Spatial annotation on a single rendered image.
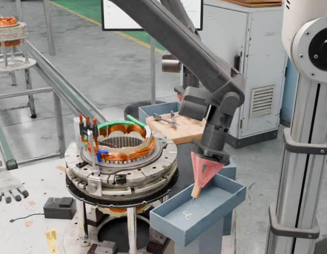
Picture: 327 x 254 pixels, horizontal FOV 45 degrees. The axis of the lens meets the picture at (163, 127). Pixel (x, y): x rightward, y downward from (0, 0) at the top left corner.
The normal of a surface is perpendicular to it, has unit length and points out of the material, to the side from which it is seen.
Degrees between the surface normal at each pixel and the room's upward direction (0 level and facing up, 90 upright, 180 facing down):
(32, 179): 0
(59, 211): 90
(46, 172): 0
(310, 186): 90
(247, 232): 0
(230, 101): 105
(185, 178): 90
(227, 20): 90
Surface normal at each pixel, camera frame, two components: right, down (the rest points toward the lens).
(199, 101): -0.15, 0.64
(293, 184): -0.16, 0.40
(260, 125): 0.48, 0.29
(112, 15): 0.01, 0.29
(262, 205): 0.00, -0.91
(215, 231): 0.74, 0.28
